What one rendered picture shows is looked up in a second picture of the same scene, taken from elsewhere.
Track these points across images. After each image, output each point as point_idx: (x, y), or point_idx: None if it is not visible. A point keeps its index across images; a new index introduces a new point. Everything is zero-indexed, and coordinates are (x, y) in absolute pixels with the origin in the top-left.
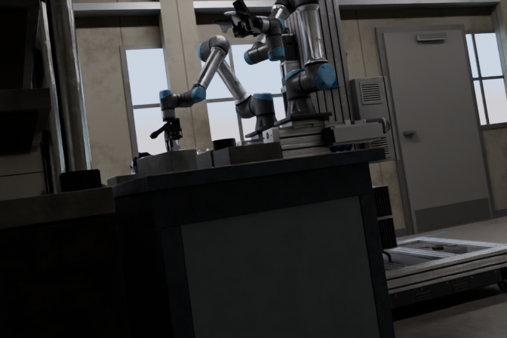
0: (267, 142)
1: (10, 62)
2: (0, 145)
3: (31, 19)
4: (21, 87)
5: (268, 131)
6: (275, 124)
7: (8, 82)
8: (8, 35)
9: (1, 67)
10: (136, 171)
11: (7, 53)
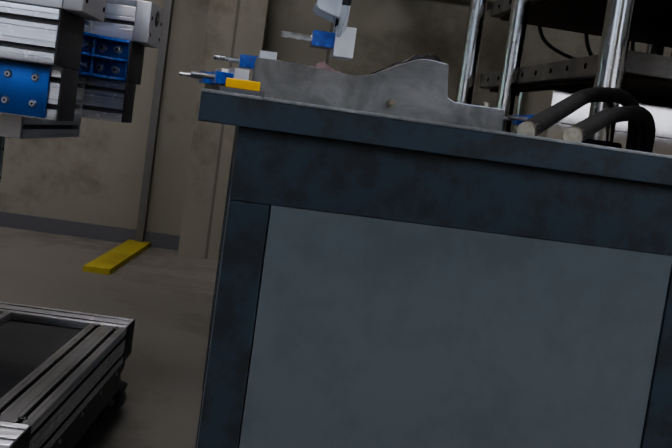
0: (153, 31)
1: (559, 5)
2: (573, 91)
3: (503, 14)
4: None
5: (159, 13)
6: None
7: None
8: (528, 16)
9: (576, 4)
10: None
11: (549, 10)
